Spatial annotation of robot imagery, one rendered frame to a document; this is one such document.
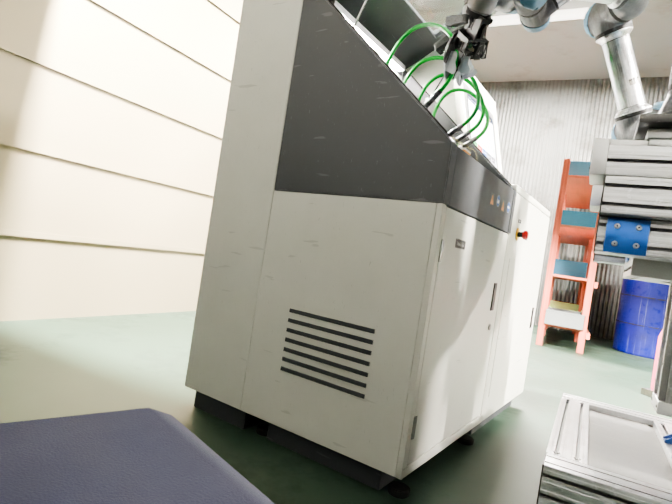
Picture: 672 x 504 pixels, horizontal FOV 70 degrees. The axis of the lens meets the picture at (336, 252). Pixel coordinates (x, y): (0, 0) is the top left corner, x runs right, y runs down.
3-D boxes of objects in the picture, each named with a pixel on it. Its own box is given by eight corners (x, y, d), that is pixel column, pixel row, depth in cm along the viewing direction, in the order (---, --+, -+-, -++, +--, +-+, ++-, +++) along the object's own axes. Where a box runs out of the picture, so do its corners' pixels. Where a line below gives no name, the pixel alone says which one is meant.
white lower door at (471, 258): (408, 465, 125) (448, 206, 125) (401, 462, 127) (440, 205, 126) (482, 415, 179) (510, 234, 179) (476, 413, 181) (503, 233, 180)
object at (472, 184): (449, 205, 127) (458, 145, 127) (433, 204, 129) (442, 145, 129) (507, 232, 178) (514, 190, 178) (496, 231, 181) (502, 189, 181)
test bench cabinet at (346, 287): (396, 507, 123) (443, 203, 123) (236, 432, 156) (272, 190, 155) (478, 440, 182) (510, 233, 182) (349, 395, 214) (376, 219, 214)
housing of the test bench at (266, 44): (236, 431, 156) (306, -28, 155) (180, 405, 172) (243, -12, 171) (414, 374, 272) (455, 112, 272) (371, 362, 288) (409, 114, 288)
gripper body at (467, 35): (459, 60, 138) (476, 16, 129) (446, 46, 143) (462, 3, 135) (481, 61, 140) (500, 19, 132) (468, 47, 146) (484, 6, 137)
